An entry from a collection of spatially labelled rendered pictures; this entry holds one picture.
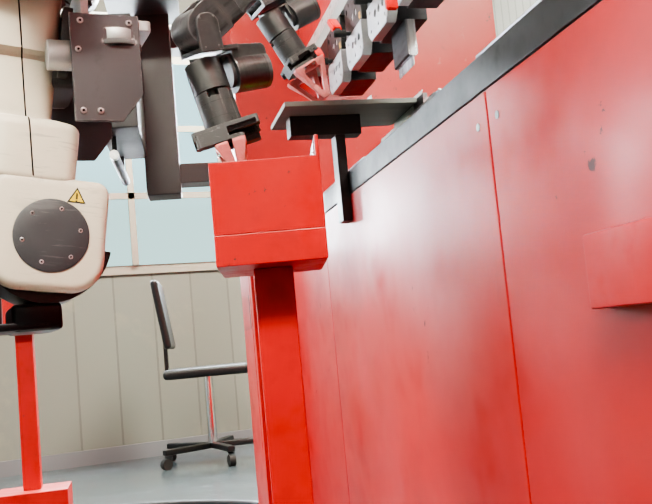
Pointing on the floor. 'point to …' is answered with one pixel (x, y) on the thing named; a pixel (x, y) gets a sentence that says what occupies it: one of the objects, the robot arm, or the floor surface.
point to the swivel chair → (204, 390)
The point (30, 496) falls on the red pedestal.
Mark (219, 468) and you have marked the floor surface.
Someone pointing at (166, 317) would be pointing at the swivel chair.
